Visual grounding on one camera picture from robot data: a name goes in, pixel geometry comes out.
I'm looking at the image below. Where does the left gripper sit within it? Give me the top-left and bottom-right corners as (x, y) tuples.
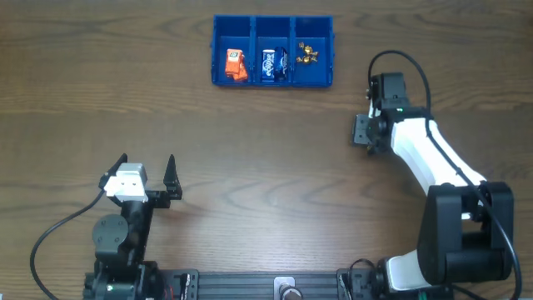
(98, 152), (183, 209)

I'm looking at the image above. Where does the orange candy box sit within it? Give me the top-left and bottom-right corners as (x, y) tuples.
(225, 48), (245, 77)
(231, 66), (250, 83)

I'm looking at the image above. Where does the blue candy pack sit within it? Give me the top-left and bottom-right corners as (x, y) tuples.
(273, 46), (289, 80)
(262, 48), (276, 83)

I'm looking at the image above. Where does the blue tray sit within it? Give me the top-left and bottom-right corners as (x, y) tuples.
(211, 14), (335, 88)

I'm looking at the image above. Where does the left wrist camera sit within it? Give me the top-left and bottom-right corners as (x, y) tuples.
(102, 162), (150, 204)

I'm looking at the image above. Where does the black cable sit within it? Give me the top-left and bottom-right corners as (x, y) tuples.
(366, 49), (524, 300)
(29, 189), (106, 300)

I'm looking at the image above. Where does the mounting rail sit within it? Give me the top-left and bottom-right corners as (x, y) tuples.
(82, 268), (455, 300)

